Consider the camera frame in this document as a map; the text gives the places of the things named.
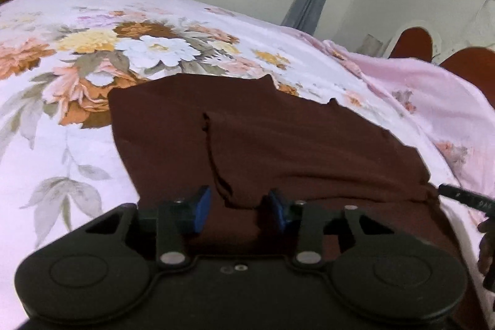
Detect pink floral blanket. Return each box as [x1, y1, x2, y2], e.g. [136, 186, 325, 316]
[325, 39, 495, 199]

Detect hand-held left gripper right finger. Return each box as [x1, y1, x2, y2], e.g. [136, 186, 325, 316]
[268, 189, 388, 269]

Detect floral pink bed sheet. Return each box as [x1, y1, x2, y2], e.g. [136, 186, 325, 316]
[0, 0, 495, 330]

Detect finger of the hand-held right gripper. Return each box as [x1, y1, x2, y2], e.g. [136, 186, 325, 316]
[438, 182, 495, 217]

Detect red and white headboard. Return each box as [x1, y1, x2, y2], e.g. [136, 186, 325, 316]
[385, 20, 495, 110]

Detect dark red long-sleeve sweater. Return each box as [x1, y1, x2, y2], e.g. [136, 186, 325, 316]
[108, 74, 489, 330]

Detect person's right hand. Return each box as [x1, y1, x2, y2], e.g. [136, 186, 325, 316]
[477, 217, 495, 292]

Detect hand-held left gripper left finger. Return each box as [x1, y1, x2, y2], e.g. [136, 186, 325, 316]
[87, 186, 212, 269]

